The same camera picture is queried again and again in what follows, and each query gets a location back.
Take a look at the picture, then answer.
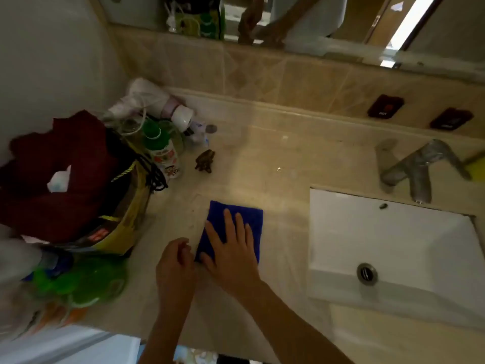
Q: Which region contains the person's right hand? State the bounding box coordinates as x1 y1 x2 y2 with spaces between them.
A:
200 208 262 296

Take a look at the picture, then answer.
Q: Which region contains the person's left hand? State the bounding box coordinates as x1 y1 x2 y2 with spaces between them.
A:
156 238 198 315

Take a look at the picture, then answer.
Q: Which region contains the blue cloth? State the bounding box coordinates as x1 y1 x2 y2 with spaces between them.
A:
194 200 264 265

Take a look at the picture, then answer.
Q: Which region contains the white rectangular sink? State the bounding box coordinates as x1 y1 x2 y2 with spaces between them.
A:
306 187 485 330

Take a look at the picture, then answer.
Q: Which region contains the person's left forearm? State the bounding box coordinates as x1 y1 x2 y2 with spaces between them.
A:
138 308 198 364

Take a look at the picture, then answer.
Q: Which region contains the person's right forearm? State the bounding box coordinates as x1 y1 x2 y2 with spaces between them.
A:
234 278 355 364

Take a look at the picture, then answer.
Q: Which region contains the yellow black bag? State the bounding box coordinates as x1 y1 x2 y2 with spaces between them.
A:
22 128 160 258

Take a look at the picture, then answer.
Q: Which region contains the green plastic bottle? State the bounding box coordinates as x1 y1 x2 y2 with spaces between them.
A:
32 255 128 309

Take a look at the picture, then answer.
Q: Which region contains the brown hair claw clip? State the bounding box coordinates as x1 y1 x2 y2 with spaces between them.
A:
194 149 217 174

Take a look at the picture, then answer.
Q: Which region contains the cartoon label bottle green cap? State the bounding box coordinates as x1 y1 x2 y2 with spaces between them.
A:
142 121 182 180

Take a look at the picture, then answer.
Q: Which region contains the blue capped bottle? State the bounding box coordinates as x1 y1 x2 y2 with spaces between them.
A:
22 250 75 281

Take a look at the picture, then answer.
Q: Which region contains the white blue printed tube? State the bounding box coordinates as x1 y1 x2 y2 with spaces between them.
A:
187 121 209 145

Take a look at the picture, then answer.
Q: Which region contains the white plastic bag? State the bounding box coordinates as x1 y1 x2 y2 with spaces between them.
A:
0 238 50 338

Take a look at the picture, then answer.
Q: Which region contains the dark red towel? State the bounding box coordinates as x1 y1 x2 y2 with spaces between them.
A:
0 109 131 243

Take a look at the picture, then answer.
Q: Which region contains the white hair dryer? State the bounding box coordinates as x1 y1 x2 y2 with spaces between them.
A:
108 77 195 132

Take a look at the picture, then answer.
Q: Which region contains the chrome faucet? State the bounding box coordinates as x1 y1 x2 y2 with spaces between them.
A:
380 139 472 204

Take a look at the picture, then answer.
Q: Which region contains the dark red sign blue symbol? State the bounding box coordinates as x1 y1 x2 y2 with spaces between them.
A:
430 108 474 131

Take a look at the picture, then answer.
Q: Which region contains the yellow bottle white flip cap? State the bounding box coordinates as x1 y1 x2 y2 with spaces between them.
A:
464 153 485 178

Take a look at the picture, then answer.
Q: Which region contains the black cord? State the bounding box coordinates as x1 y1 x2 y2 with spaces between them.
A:
132 147 169 192

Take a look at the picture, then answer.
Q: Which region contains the wall mirror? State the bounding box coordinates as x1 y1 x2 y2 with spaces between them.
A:
94 0 485 71

